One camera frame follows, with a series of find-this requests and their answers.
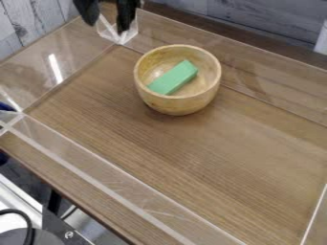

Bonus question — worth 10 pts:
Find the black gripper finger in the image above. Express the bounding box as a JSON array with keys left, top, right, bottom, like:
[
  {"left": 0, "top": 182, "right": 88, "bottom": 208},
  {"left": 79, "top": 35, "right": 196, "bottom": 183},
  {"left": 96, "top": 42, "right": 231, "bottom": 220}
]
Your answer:
[
  {"left": 73, "top": 0, "right": 100, "bottom": 26},
  {"left": 116, "top": 0, "right": 140, "bottom": 33}
]

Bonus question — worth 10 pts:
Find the green rectangular block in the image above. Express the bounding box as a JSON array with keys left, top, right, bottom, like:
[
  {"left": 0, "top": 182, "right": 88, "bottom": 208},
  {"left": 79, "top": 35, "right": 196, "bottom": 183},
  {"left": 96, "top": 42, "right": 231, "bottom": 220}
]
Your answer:
[{"left": 147, "top": 60, "right": 197, "bottom": 96}]

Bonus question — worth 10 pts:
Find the light brown wooden bowl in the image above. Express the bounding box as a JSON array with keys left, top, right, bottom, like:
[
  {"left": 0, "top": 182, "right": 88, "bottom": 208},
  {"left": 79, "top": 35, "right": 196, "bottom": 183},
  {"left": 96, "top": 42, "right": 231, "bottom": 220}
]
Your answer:
[{"left": 133, "top": 44, "right": 223, "bottom": 116}]

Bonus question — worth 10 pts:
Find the black table leg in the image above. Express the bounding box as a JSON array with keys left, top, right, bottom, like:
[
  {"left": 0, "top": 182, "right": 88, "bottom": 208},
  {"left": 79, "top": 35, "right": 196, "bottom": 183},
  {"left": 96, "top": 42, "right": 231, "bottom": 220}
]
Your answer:
[{"left": 47, "top": 190, "right": 63, "bottom": 214}]

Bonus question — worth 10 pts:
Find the clear acrylic enclosure wall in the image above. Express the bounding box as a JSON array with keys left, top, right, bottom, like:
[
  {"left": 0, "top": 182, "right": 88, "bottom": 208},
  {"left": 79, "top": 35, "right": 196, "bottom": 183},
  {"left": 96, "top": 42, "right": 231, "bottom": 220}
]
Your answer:
[{"left": 0, "top": 11, "right": 327, "bottom": 245}]

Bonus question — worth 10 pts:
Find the black metal bracket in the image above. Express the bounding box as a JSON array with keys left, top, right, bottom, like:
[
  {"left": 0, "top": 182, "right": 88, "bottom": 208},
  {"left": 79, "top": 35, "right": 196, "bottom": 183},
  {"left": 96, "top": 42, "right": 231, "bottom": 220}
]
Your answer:
[{"left": 43, "top": 210, "right": 95, "bottom": 245}]

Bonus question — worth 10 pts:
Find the black cable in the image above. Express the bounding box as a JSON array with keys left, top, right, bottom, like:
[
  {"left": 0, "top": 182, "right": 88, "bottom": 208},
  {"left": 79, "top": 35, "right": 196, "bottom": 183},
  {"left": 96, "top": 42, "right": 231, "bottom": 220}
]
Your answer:
[{"left": 0, "top": 209, "right": 36, "bottom": 245}]

